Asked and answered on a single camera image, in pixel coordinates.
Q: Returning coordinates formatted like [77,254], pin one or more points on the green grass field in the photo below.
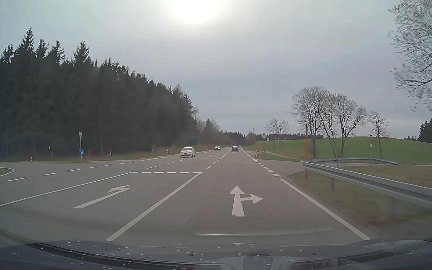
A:
[369,150]

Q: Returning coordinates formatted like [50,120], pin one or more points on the row of marker posts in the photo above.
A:
[88,153]

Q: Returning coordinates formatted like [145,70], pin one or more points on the grey metal guard rail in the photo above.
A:
[388,185]

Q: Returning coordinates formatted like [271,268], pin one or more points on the grass verge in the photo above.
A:
[133,155]
[358,202]

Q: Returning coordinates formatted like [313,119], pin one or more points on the dark building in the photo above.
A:
[278,137]

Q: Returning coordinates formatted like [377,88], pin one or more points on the grey asphalt road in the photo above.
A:
[201,202]

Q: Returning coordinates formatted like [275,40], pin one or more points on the white car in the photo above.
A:
[188,152]

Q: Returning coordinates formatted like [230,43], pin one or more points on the dark conifer wood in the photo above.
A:
[69,108]

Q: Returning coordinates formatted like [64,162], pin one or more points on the road markings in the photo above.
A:
[237,204]

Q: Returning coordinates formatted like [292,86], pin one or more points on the red snow pole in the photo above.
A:
[306,150]

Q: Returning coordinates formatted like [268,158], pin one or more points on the car's own bonnet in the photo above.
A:
[216,255]

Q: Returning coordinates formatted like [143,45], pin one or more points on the road sign on thin post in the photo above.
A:
[370,148]

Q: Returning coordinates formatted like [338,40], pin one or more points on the bare tree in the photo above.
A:
[343,116]
[378,125]
[311,108]
[277,127]

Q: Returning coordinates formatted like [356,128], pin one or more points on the bare tree branches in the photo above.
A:
[429,48]

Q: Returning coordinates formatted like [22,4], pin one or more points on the yellow diamond road sign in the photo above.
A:
[264,136]

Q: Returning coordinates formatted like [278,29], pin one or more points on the blue round sign on post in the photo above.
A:
[81,148]

